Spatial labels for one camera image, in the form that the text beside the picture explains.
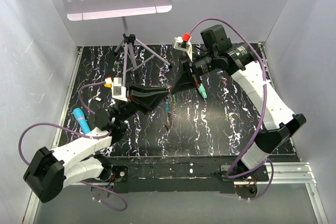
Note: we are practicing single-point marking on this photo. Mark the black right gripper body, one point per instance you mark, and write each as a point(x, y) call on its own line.
point(199, 66)

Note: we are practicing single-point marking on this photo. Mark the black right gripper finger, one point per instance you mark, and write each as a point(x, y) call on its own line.
point(181, 86)
point(183, 74)

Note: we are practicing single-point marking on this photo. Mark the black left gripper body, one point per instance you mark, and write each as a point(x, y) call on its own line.
point(128, 108)

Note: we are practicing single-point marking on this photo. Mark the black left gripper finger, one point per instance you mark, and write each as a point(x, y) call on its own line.
point(136, 90)
point(151, 100)

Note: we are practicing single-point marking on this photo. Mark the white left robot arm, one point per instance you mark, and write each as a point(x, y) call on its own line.
point(50, 171)

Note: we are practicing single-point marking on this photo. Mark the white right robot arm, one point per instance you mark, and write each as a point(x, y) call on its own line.
point(277, 124)

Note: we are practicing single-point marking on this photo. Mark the small black white key fob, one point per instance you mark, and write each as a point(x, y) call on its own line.
point(97, 99)

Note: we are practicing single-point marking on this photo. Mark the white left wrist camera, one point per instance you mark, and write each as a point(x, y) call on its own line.
point(119, 92)

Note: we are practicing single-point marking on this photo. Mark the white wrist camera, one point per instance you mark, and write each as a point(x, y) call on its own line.
point(183, 44)
point(119, 92)

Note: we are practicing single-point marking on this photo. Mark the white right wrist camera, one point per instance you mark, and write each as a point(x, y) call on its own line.
point(183, 44)

